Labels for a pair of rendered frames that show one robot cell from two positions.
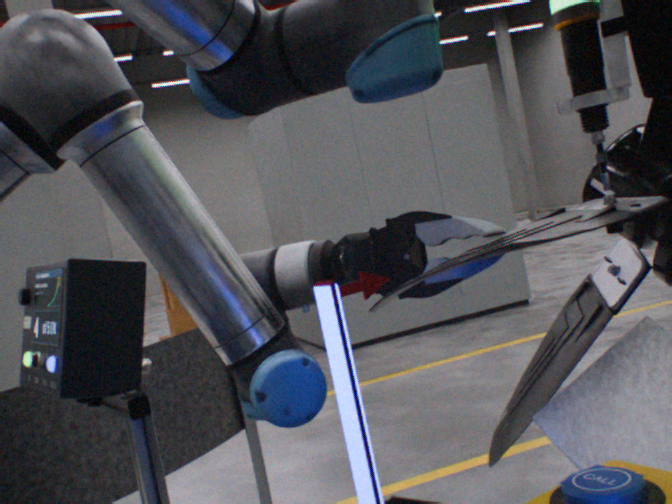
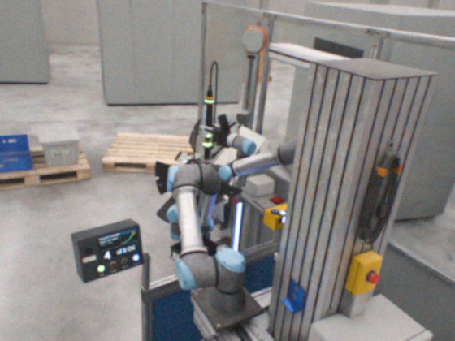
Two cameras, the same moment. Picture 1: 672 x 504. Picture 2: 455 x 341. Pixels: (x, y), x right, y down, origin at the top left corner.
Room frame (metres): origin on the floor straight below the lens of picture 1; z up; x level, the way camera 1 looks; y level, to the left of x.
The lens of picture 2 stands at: (0.83, 1.84, 2.23)
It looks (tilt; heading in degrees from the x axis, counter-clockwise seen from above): 26 degrees down; 266
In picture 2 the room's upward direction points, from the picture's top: 5 degrees clockwise
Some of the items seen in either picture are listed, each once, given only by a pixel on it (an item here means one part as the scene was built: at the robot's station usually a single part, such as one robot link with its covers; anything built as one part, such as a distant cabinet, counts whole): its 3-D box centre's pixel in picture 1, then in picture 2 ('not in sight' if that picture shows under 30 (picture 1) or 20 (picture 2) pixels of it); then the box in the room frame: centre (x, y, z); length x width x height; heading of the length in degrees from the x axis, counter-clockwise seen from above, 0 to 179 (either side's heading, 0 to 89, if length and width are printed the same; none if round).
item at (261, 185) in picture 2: not in sight; (258, 184); (0.42, -0.75, 0.92); 0.17 x 0.16 x 0.11; 32
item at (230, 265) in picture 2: not in sight; (228, 268); (0.71, 0.57, 1.20); 0.13 x 0.12 x 0.14; 13
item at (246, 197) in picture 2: not in sight; (260, 198); (0.41, -0.67, 0.85); 0.36 x 0.24 x 0.03; 122
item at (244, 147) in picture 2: not in sight; (244, 145); (0.62, -0.07, 1.48); 0.11 x 0.08 x 0.09; 132
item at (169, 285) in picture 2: not in sight; (220, 266); (0.71, 0.07, 0.82); 0.90 x 0.04 x 0.08; 32
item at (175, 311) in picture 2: not in sight; (216, 317); (0.71, 0.07, 0.45); 0.82 x 0.02 x 0.66; 32
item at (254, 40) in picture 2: not in sight; (254, 40); (0.53, -0.95, 1.88); 0.16 x 0.07 x 0.16; 157
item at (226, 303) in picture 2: not in sight; (227, 291); (0.70, 0.57, 1.09); 0.15 x 0.15 x 0.10
